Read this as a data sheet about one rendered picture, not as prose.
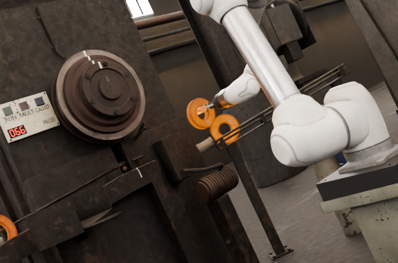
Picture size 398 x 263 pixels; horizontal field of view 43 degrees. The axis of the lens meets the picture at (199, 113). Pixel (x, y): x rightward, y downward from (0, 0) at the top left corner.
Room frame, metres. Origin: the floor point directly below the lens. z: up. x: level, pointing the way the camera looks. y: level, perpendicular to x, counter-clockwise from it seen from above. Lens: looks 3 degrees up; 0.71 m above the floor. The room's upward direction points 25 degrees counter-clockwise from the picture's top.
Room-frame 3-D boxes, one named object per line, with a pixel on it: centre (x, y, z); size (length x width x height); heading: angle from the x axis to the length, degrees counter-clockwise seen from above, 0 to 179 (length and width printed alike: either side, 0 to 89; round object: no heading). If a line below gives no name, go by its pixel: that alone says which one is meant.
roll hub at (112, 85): (2.42, 0.34, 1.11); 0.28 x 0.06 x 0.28; 130
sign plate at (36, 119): (2.36, 0.74, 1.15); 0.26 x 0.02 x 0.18; 130
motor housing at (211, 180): (2.60, 0.07, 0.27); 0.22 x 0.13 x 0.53; 130
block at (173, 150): (2.65, 0.23, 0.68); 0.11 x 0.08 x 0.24; 40
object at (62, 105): (2.49, 0.41, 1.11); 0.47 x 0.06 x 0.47; 130
